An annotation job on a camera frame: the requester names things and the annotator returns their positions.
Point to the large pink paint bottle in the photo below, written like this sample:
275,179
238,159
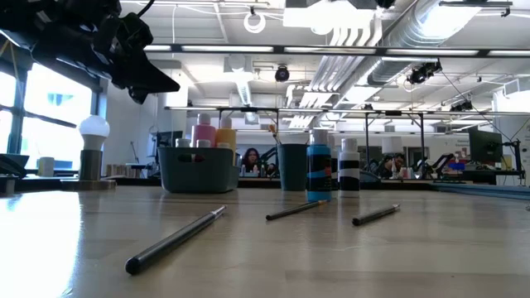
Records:
203,130

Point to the large yellow paint bottle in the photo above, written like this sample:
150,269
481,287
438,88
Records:
226,136

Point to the orange-bristle black paintbrush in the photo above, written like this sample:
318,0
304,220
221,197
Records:
273,132

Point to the small blue paint bottle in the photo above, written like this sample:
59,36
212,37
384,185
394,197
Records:
319,174

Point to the small white black-label paint bottle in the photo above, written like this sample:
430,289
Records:
349,165

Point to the black background robot arm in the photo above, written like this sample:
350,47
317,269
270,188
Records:
270,155

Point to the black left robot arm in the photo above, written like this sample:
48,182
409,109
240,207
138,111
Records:
49,29

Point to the black monitor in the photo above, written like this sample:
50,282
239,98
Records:
170,139
485,145

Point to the wooden slat box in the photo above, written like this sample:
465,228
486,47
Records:
120,170

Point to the white bulb table lamp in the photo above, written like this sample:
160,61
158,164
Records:
91,165

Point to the white container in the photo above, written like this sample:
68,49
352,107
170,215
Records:
46,166

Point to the person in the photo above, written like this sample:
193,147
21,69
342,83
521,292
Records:
250,159
395,163

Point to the teal ribbed cup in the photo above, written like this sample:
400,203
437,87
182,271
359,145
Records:
292,169

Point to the thin orange-tip black paintbrush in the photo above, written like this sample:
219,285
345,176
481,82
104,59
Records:
296,209

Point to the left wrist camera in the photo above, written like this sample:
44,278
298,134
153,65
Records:
134,31

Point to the black aluminium table frame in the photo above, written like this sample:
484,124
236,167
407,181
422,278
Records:
124,182

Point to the black background rig frame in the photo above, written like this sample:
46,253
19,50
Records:
248,109

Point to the black ceiling camera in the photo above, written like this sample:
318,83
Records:
282,73
461,106
424,71

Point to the black overhead frame bar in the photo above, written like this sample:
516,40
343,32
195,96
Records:
290,49

